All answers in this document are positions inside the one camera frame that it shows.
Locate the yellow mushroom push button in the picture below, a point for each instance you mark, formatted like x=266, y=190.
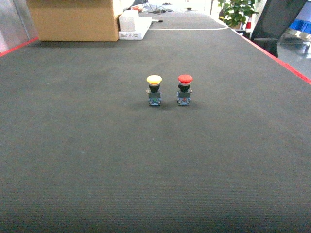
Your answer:
x=154, y=94

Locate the red mushroom push button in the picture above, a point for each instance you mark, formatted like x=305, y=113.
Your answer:
x=184, y=93

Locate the black table mat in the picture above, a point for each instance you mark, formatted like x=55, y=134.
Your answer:
x=82, y=151

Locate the white flat box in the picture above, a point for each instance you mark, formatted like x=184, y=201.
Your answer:
x=132, y=26

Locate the green potted plant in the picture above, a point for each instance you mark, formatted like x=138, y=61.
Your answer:
x=234, y=12

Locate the brown cardboard box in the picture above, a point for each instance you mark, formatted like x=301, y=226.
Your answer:
x=76, y=20

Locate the black office chair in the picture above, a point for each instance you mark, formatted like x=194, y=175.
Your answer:
x=275, y=19

